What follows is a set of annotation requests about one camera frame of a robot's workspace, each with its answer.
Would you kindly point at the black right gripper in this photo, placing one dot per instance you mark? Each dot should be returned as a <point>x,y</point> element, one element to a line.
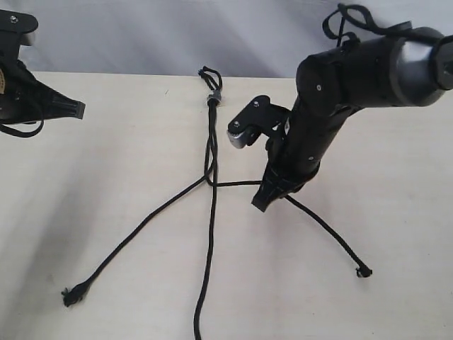
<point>294,161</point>

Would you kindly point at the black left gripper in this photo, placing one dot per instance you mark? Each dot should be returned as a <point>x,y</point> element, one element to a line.
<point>26,100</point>

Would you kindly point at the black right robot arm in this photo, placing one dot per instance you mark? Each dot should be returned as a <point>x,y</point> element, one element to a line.
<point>333,85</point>

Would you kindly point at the clear tape piece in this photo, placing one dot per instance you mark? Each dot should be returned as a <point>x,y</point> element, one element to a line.
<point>214,98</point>

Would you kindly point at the white backdrop cloth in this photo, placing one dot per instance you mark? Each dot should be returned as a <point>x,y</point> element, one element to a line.
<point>239,38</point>

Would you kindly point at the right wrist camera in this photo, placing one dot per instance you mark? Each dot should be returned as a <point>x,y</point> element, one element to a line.
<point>259,117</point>

